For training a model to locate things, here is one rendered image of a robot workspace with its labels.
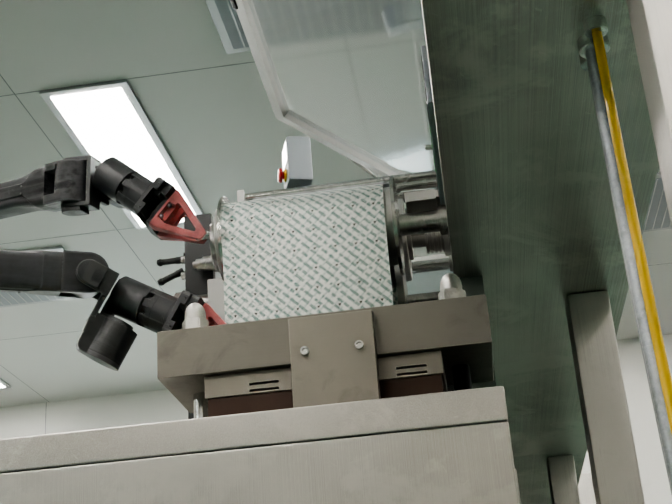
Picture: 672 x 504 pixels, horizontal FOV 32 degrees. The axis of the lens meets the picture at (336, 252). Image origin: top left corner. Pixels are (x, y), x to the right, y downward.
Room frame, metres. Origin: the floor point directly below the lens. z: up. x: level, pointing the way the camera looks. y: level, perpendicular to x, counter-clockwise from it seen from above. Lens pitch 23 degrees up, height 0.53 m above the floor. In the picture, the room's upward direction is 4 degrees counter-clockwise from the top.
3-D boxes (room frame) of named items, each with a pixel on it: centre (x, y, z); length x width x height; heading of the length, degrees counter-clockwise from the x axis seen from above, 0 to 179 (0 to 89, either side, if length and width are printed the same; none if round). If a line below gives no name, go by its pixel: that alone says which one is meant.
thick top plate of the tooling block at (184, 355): (1.41, 0.02, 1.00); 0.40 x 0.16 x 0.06; 84
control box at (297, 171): (2.15, 0.07, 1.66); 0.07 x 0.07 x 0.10; 12
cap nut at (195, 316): (1.38, 0.18, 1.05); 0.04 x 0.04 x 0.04
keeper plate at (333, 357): (1.32, 0.01, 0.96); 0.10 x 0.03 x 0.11; 84
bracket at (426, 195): (1.58, -0.14, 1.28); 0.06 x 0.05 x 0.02; 84
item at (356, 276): (1.53, 0.04, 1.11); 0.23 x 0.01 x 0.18; 84
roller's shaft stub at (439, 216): (1.58, -0.13, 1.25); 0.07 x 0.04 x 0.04; 84
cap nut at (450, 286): (1.35, -0.14, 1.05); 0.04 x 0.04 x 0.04
